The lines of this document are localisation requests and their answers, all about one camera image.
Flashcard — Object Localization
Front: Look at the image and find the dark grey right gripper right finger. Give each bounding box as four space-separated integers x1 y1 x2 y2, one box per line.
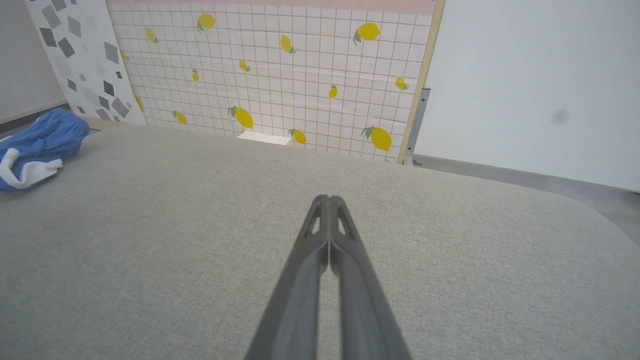
329 195 414 360

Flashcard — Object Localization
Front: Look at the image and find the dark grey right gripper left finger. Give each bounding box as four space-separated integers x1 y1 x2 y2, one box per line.
244 194 332 360

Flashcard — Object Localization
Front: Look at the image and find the blue shorts white waistband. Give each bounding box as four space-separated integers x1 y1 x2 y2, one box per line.
0 107 91 192

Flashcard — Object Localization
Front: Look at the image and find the white rectangular box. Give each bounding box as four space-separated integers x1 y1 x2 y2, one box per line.
236 130 293 146

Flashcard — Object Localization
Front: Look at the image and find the lemon print grid panel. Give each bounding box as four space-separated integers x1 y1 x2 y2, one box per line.
105 0 438 163

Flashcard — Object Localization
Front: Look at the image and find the grey terrazzo print panel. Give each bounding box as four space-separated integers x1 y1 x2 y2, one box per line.
24 0 147 126

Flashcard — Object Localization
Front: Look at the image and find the grey metal bracket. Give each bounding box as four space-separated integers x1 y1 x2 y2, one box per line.
404 88 432 166

